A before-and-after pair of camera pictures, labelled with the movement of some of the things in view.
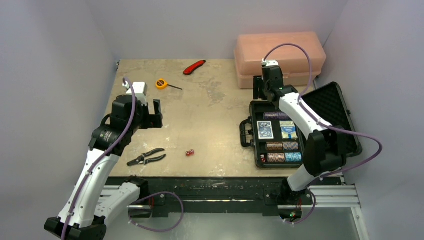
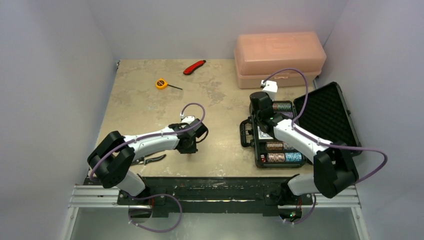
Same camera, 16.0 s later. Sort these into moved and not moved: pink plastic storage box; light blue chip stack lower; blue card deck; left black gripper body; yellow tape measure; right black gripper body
Moved: left black gripper body; right black gripper body
Not moved: yellow tape measure; blue card deck; light blue chip stack lower; pink plastic storage box
